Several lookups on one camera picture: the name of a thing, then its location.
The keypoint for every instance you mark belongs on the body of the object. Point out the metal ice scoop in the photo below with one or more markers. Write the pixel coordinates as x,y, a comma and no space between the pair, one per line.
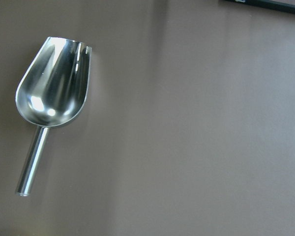
51,94

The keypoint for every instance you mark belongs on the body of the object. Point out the black glass rack tray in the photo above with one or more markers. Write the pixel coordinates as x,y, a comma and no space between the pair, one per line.
286,6

